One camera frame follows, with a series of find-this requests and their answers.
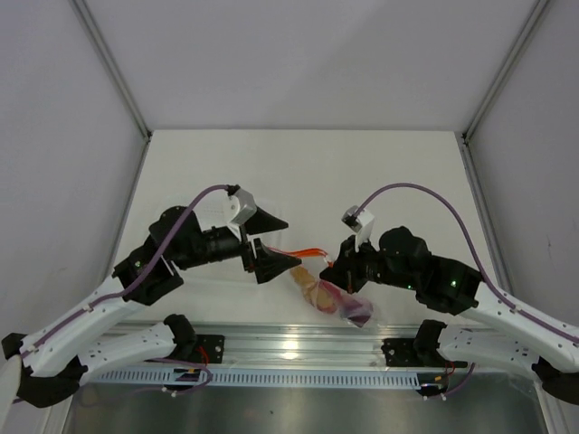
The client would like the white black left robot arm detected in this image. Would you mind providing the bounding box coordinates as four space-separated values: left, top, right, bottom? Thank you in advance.
1 206 301 409

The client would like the aluminium frame post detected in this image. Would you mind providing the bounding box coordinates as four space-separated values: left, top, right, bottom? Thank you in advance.
67 0 153 141
459 0 555 144

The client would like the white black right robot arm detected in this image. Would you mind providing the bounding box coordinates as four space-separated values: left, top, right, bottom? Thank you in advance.
319 226 578 405

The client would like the purple toy onion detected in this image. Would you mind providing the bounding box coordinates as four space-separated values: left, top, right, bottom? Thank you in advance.
340 299 374 328

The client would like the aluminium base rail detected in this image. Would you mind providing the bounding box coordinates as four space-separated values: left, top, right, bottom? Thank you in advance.
62 321 555 374

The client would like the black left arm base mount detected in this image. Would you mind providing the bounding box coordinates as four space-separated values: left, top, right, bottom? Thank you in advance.
166 335 225 365

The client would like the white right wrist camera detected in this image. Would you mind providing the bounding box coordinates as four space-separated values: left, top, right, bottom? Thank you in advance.
341 206 375 251

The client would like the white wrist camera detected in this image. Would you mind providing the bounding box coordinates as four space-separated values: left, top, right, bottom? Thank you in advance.
223 185 257 240
341 206 375 251

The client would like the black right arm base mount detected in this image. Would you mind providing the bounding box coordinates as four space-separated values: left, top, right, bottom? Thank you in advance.
381 338 468 368

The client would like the aluminium frame post left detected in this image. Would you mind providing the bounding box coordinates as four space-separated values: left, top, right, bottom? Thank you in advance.
67 0 153 141

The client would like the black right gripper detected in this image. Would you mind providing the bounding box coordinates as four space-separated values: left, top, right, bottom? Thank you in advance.
320 233 419 295

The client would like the white slotted cable duct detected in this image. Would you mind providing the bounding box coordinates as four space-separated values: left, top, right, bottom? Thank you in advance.
92 365 421 390

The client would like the orange toy croissant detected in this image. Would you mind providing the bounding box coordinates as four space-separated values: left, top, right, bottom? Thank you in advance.
289 266 337 315

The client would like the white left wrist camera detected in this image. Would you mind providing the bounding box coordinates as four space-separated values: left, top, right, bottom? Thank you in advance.
223 185 257 240

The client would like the white perforated plastic basket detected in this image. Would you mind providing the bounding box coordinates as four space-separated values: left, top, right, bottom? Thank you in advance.
156 192 290 286

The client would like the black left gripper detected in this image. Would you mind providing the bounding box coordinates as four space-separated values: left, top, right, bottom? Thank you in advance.
176 205 302 282

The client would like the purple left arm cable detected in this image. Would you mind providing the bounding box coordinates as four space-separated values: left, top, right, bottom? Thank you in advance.
11 183 239 406

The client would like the clear zip bag orange zipper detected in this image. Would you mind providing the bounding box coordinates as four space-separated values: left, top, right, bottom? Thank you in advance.
268 246 376 329

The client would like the aluminium frame post right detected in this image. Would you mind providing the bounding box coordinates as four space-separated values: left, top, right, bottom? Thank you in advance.
459 0 555 144

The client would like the red toy bell pepper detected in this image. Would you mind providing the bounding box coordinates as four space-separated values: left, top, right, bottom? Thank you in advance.
314 282 353 316

